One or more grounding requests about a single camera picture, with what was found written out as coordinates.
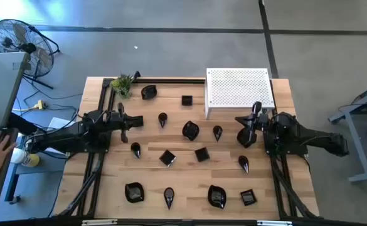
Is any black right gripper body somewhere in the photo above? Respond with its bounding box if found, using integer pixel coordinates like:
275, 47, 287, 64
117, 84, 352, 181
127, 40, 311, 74
250, 101, 275, 139

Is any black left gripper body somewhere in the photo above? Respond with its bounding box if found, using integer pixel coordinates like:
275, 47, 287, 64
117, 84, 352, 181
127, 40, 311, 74
106, 102, 130, 144

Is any black teardrop mini plate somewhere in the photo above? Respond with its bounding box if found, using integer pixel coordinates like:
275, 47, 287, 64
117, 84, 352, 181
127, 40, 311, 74
130, 142, 142, 159
238, 154, 250, 175
157, 112, 168, 129
213, 125, 223, 142
163, 186, 176, 210

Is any small green potted plant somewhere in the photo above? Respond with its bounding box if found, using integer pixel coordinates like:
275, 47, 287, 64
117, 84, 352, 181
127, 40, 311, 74
109, 73, 136, 100

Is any black desk support beam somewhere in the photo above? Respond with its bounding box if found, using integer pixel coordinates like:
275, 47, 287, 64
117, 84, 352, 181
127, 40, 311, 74
6, 112, 39, 136

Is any white and yellow bottle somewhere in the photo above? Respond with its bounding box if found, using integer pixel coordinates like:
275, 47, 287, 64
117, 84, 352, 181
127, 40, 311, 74
10, 147, 41, 167

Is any blue desk leg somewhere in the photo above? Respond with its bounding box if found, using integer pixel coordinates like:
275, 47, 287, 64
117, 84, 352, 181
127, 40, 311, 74
4, 134, 26, 205

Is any dark grey desk top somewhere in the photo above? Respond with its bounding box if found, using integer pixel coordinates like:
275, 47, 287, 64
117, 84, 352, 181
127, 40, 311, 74
0, 127, 19, 205

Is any black floor fan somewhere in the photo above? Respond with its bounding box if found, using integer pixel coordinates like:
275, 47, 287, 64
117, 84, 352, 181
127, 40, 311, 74
0, 18, 61, 90

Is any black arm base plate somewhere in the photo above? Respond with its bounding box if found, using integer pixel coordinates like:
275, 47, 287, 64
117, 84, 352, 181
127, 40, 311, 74
263, 130, 309, 156
66, 130, 112, 154

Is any black floor cable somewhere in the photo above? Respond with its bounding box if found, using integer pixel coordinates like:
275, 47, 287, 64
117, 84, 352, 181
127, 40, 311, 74
13, 77, 83, 114

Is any grey metal table frame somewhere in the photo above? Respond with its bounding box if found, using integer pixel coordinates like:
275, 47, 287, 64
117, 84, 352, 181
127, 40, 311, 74
327, 80, 367, 184

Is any silver hinge bracket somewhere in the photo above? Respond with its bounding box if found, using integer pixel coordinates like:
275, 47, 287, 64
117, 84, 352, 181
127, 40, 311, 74
82, 219, 119, 226
257, 220, 293, 226

